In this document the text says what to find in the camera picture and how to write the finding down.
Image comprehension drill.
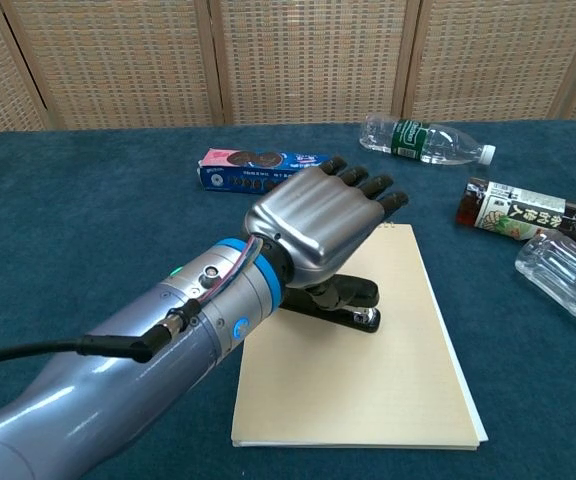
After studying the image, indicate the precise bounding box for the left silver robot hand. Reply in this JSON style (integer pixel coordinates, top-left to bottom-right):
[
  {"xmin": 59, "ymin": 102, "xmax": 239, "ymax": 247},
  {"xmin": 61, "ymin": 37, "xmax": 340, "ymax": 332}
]
[{"xmin": 241, "ymin": 155, "xmax": 411, "ymax": 312}]

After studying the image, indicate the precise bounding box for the small black stapler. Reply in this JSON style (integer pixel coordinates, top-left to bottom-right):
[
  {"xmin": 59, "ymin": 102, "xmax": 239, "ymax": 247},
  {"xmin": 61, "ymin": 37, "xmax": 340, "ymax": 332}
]
[{"xmin": 278, "ymin": 273, "xmax": 383, "ymax": 335}]

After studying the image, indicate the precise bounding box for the blue cookie box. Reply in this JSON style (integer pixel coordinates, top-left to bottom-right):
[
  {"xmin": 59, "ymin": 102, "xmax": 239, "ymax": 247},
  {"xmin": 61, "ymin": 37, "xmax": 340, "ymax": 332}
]
[{"xmin": 197, "ymin": 146, "xmax": 334, "ymax": 193}]

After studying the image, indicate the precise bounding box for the clear bottle green label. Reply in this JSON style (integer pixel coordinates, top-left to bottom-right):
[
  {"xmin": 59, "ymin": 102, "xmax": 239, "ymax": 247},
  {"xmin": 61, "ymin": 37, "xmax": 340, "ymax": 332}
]
[{"xmin": 358, "ymin": 113, "xmax": 498, "ymax": 167}]

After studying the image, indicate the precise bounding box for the woven folding screen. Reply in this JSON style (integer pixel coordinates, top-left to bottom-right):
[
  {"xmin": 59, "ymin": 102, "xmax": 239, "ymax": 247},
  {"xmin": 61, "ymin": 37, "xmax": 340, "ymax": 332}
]
[{"xmin": 0, "ymin": 0, "xmax": 576, "ymax": 147}]

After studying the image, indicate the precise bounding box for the beige spiral notepad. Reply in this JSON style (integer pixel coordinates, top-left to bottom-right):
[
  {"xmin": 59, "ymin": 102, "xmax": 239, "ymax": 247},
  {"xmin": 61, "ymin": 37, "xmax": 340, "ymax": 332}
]
[{"xmin": 230, "ymin": 219, "xmax": 490, "ymax": 449}]

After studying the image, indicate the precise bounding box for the dark tea bottle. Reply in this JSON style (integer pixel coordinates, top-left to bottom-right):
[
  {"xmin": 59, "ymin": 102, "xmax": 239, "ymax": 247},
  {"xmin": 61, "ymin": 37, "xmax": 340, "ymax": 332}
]
[{"xmin": 454, "ymin": 176, "xmax": 576, "ymax": 253}]

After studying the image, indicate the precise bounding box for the clear bottle blue label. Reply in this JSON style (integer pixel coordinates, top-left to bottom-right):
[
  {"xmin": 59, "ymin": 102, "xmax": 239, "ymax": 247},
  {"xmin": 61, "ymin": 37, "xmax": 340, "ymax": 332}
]
[{"xmin": 513, "ymin": 235, "xmax": 576, "ymax": 344}]

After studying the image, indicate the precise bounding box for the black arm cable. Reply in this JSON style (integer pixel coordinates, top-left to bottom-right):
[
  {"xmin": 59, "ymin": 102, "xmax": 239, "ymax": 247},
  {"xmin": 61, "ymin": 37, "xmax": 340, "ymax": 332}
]
[{"xmin": 0, "ymin": 305, "xmax": 200, "ymax": 372}]

